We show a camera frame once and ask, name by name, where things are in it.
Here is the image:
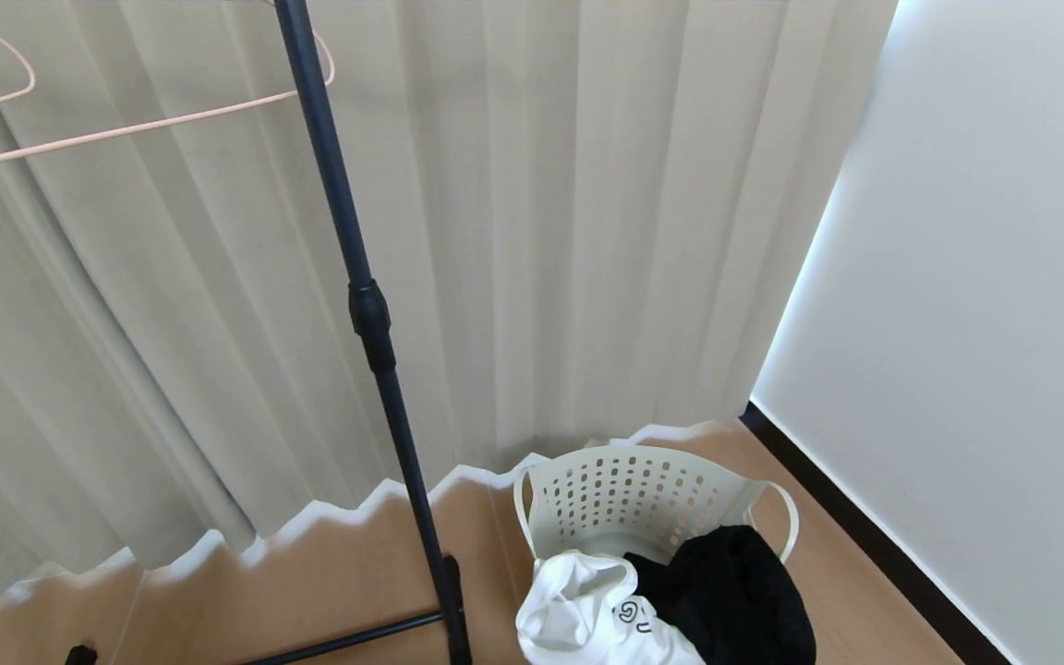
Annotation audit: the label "white laundry basket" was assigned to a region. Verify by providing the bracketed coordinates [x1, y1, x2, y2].
[513, 445, 801, 665]

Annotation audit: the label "beige curtain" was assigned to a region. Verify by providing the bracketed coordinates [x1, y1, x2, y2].
[0, 0, 899, 601]

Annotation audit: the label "black shorts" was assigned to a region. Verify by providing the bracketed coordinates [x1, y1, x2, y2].
[624, 524, 817, 665]

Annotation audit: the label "black clothes rack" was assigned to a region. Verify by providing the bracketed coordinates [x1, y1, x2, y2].
[66, 0, 475, 665]

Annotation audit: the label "white printed garment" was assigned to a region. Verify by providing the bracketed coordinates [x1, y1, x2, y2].
[515, 550, 708, 665]

